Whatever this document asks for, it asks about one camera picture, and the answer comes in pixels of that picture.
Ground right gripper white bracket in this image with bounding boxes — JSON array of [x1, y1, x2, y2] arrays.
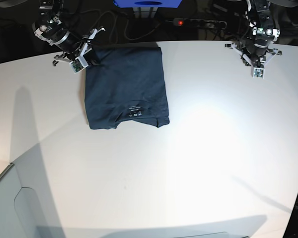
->
[[52, 27, 106, 66]]

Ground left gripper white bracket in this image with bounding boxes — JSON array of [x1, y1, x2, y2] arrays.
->
[[224, 41, 282, 68]]

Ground dark blue T-shirt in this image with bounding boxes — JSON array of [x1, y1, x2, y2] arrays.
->
[[84, 47, 169, 130]]

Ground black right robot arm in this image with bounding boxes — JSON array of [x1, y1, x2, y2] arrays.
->
[[32, 0, 105, 73]]

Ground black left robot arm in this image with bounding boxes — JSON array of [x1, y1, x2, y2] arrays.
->
[[225, 0, 282, 74]]

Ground blue box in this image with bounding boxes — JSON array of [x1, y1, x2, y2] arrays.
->
[[113, 0, 182, 8]]

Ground metal stand legs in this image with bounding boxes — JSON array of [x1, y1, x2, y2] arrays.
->
[[133, 7, 158, 18]]

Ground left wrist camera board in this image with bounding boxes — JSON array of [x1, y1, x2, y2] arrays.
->
[[251, 67, 265, 79]]

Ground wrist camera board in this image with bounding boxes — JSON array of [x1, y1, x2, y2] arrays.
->
[[70, 56, 89, 73], [251, 67, 265, 79]]

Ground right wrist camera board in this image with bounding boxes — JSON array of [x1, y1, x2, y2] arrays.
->
[[70, 56, 89, 73]]

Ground grey coiled cable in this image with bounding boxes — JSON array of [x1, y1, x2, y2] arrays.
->
[[86, 7, 162, 43]]

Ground black power strip red switch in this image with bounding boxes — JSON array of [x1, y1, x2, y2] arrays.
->
[[172, 18, 227, 30]]

